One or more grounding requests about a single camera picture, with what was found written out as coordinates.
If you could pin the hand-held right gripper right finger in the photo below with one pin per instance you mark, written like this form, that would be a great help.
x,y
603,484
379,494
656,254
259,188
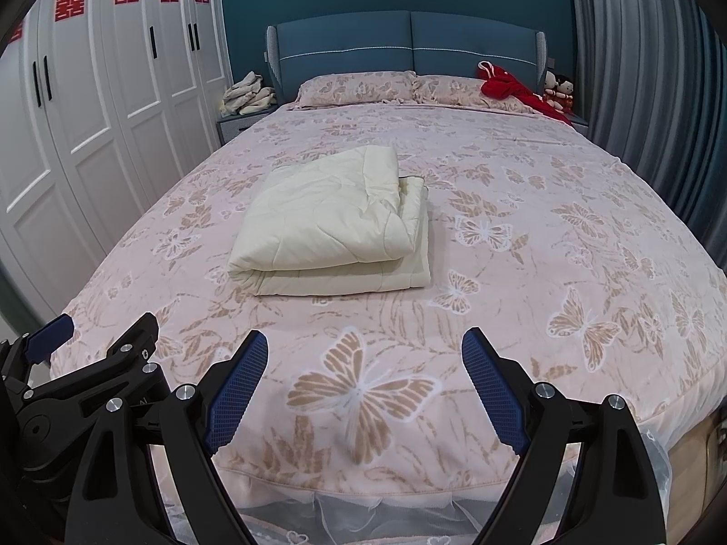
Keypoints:
x,y
491,391

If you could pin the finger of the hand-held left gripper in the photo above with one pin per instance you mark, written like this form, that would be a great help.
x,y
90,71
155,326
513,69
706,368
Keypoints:
x,y
51,338
128,352

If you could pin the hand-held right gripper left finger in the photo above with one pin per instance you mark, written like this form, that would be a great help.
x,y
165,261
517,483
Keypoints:
x,y
236,391

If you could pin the cream quilted zip jacket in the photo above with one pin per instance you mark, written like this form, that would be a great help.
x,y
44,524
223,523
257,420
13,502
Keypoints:
x,y
318,221

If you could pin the pile of beige clothes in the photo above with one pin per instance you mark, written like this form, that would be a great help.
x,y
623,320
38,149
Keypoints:
x,y
247,93

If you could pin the bed with pink butterfly cover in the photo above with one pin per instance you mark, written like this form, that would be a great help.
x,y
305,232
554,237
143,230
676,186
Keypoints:
x,y
511,238

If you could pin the grey nightstand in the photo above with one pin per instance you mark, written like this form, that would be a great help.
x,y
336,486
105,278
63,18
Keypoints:
x,y
578,122
238,128

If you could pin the white panelled wardrobe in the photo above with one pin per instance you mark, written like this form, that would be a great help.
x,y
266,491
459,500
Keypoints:
x,y
142,96

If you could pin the pink butterfly pillow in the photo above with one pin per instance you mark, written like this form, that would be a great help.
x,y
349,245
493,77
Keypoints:
x,y
352,88
448,91

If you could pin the red garment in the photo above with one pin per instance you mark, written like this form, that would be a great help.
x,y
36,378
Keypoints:
x,y
505,88

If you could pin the small plush doll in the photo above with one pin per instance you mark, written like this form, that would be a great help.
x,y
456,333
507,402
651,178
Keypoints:
x,y
565,93
551,88

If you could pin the grey curtain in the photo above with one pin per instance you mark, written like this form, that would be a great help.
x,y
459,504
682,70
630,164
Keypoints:
x,y
653,96

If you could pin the blue upholstered headboard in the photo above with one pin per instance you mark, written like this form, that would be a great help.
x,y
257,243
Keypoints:
x,y
397,40

